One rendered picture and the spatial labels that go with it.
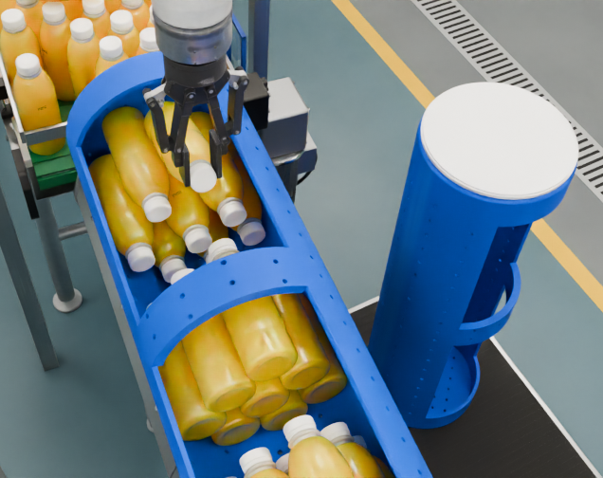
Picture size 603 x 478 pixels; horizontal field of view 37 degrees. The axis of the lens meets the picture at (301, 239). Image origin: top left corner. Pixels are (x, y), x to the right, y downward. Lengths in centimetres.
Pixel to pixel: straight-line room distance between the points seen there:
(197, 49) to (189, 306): 31
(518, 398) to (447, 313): 60
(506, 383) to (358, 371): 130
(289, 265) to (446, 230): 53
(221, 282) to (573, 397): 161
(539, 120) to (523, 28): 192
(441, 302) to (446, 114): 38
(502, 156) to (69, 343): 140
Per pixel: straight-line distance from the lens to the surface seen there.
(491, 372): 237
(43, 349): 242
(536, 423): 233
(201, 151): 126
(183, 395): 119
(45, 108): 164
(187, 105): 112
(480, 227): 158
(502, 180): 154
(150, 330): 116
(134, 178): 135
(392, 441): 105
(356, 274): 264
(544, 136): 164
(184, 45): 103
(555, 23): 363
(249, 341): 112
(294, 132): 187
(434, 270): 171
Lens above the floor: 215
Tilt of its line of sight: 53 degrees down
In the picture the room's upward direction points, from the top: 5 degrees clockwise
